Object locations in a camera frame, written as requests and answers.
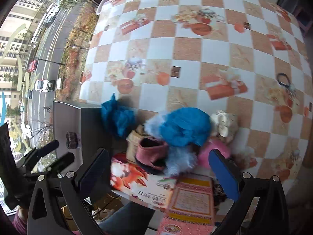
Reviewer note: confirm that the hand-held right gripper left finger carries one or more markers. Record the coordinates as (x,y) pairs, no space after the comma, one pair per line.
(94,173)

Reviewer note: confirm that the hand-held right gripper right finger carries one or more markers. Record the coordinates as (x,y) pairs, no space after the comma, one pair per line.
(223,173)

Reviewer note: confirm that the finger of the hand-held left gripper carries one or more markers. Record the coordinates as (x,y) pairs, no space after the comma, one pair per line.
(62,160)
(44,149)

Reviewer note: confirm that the pink foam block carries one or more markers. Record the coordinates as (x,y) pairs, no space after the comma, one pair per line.
(216,145)

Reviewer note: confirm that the light blue fluffy cloth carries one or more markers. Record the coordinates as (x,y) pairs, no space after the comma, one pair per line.
(179,160)

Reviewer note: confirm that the person's left forearm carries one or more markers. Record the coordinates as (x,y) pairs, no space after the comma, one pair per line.
(19,221)

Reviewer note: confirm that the brown hair scrunchie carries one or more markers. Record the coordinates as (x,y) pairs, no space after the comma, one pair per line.
(72,140)

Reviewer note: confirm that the silver metal box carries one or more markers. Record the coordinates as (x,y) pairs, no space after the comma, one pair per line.
(90,127)

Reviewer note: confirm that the printed cardboard box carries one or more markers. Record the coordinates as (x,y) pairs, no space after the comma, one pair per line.
(185,200)

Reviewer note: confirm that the cream white bow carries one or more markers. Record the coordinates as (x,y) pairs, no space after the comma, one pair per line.
(223,123)

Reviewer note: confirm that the beige cloth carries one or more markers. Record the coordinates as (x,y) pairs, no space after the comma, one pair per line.
(133,142)

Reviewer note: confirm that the person's leg in jeans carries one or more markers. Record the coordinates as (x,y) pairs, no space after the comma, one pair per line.
(132,217)

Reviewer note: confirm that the blue crumpled cloth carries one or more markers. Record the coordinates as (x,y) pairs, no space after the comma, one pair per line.
(117,120)
(185,127)

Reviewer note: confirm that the pink knitted sock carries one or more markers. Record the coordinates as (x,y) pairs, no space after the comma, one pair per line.
(150,151)

